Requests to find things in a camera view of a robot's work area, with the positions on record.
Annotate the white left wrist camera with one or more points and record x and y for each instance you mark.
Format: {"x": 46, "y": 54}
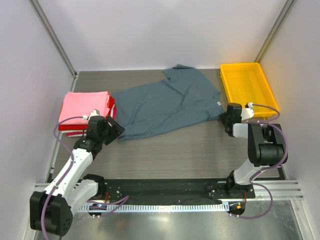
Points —
{"x": 93, "y": 113}

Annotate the yellow plastic tray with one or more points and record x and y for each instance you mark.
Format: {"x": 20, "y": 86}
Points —
{"x": 246, "y": 83}

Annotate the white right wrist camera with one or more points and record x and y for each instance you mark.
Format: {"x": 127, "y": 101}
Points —
{"x": 247, "y": 112}

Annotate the left aluminium corner post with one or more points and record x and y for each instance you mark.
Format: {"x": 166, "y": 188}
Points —
{"x": 53, "y": 36}

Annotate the right aluminium corner post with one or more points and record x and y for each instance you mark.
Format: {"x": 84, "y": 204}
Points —
{"x": 280, "y": 19}

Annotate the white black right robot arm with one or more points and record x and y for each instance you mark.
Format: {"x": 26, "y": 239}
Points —
{"x": 267, "y": 147}

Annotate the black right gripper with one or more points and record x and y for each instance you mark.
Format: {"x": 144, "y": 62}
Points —
{"x": 225, "y": 120}

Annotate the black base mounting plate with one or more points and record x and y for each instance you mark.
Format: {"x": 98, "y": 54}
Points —
{"x": 153, "y": 191}

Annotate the blue-grey t-shirt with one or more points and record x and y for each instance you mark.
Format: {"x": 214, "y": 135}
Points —
{"x": 183, "y": 98}

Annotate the slotted grey cable duct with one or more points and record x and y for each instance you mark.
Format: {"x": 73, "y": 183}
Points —
{"x": 88, "y": 208}

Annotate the red folded t-shirt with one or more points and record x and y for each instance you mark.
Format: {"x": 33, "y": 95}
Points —
{"x": 110, "y": 105}

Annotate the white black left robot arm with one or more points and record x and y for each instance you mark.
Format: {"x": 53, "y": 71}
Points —
{"x": 52, "y": 209}

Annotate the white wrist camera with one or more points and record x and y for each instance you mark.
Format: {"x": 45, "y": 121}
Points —
{"x": 247, "y": 112}
{"x": 93, "y": 113}

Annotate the aluminium corner post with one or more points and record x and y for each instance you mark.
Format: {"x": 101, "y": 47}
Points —
{"x": 280, "y": 19}
{"x": 53, "y": 36}

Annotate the aluminium frame rail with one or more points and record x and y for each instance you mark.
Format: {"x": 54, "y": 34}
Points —
{"x": 281, "y": 190}

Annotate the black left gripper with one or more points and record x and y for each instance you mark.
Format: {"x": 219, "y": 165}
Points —
{"x": 115, "y": 130}

